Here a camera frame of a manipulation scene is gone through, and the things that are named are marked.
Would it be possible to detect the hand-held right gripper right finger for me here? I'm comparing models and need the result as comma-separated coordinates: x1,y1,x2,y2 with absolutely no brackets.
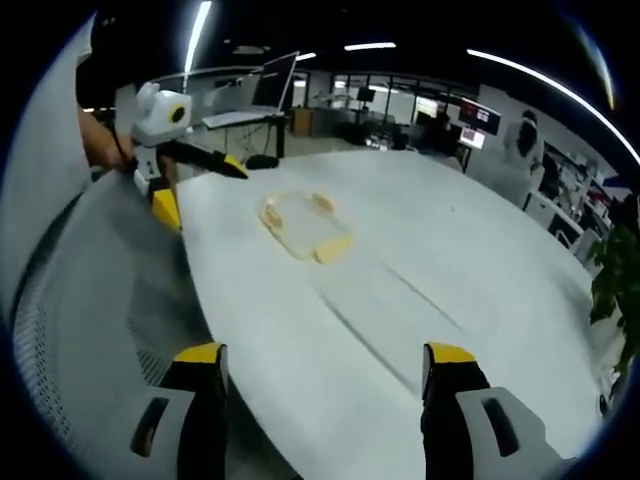
419,341,581,480

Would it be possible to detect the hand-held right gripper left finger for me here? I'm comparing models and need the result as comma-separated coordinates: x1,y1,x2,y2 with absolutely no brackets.
107,341,231,480

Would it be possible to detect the yellow plastic buckle part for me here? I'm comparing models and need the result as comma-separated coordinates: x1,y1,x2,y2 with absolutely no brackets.
257,196,288,233
308,192,335,215

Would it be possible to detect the clear container with yellow clips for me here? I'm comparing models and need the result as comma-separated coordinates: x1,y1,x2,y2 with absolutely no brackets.
257,187,358,266

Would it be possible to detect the glass partition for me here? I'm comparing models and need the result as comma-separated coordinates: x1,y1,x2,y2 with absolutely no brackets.
115,68,264,129

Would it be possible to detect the open laptop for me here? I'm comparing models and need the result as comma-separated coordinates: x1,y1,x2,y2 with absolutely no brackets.
201,50,301,129

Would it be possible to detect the grey mesh office chair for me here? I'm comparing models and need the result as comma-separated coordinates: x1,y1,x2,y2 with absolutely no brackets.
9,169,211,480

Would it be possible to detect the green potted plant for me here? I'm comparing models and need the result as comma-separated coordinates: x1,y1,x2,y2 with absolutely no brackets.
588,193,640,396

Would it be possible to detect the white cabinet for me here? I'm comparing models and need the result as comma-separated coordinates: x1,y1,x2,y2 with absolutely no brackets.
522,189,601,254

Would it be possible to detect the small lit monitor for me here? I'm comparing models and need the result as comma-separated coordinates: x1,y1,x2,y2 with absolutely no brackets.
459,126,486,150

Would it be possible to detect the red lit monitor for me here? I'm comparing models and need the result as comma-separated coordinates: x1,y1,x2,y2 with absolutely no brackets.
459,98,502,135

